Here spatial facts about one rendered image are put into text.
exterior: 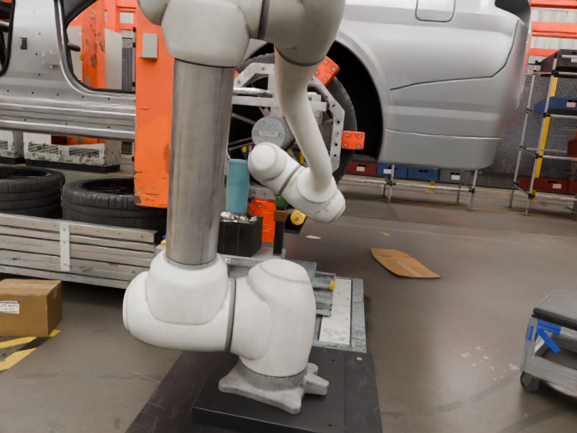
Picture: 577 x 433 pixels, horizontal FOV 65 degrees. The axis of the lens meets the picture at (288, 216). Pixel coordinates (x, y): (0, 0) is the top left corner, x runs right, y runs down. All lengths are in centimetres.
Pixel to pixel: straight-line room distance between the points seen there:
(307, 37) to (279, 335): 56
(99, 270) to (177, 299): 133
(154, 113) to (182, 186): 108
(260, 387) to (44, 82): 216
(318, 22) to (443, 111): 157
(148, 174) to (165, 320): 107
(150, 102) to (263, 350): 121
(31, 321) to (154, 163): 78
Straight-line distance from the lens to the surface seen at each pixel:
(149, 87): 190
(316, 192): 115
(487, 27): 235
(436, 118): 227
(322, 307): 203
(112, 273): 218
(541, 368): 190
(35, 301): 204
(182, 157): 81
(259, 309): 92
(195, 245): 86
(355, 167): 583
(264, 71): 190
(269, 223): 191
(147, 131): 190
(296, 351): 98
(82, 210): 232
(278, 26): 76
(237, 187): 179
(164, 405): 107
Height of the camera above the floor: 90
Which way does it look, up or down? 12 degrees down
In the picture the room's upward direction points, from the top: 5 degrees clockwise
